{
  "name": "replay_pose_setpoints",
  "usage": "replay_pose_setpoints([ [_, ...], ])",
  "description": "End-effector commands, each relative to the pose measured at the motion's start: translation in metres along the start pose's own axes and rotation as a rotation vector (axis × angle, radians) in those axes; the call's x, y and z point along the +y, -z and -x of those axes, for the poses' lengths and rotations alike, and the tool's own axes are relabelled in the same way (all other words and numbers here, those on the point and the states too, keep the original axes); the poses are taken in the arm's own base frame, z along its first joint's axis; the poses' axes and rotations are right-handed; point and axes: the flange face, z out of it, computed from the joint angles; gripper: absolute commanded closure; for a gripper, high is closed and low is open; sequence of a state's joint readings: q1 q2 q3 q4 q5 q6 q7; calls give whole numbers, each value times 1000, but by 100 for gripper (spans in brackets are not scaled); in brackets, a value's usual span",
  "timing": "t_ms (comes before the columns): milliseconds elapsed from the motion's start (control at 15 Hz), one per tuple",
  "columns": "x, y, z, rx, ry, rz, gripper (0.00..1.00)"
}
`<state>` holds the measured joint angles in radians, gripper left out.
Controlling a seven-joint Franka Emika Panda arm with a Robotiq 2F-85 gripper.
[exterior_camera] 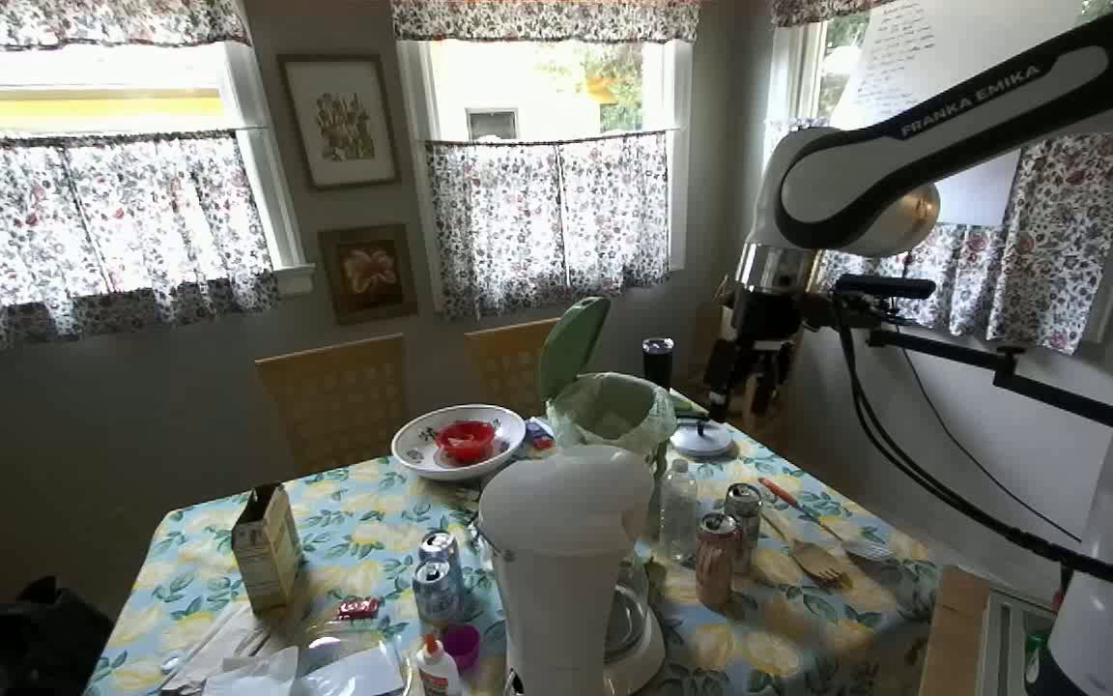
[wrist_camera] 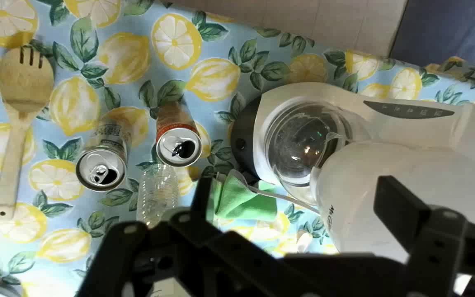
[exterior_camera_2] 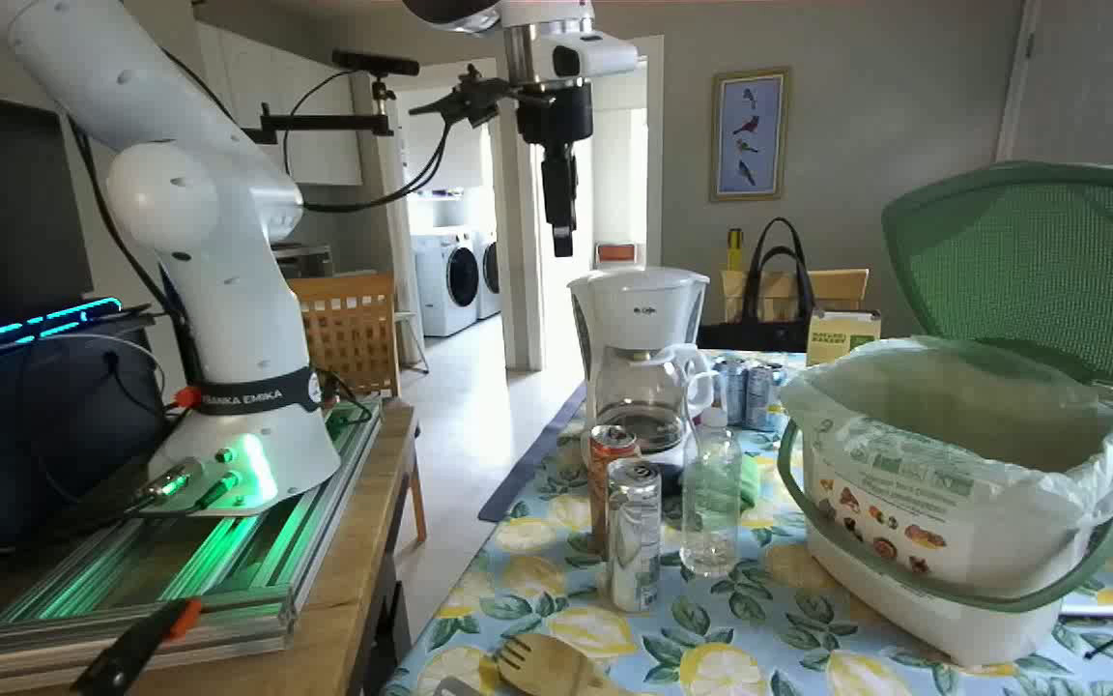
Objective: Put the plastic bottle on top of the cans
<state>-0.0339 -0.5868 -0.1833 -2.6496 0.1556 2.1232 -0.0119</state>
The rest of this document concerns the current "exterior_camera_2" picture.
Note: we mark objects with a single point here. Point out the white washing machine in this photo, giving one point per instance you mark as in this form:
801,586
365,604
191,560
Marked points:
450,279

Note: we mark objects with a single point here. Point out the clear plastic bottle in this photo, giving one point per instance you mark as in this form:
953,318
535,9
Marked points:
713,500

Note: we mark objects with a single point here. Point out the black handbag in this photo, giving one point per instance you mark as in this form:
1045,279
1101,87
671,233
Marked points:
774,264

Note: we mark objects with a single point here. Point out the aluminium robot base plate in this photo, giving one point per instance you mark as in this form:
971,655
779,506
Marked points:
238,567

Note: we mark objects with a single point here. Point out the orange handled tool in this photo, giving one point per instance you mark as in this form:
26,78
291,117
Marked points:
117,667

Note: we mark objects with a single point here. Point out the silver can behind coffee maker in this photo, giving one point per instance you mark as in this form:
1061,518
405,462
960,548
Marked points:
754,390

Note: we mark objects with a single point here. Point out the framed bird picture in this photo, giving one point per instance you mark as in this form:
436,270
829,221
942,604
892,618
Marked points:
748,131

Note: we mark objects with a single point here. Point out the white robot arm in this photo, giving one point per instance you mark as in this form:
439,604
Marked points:
205,202

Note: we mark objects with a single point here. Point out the lemon print tablecloth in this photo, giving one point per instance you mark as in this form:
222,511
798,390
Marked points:
772,627

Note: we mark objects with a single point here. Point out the green bin lid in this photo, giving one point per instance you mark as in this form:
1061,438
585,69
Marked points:
1016,255

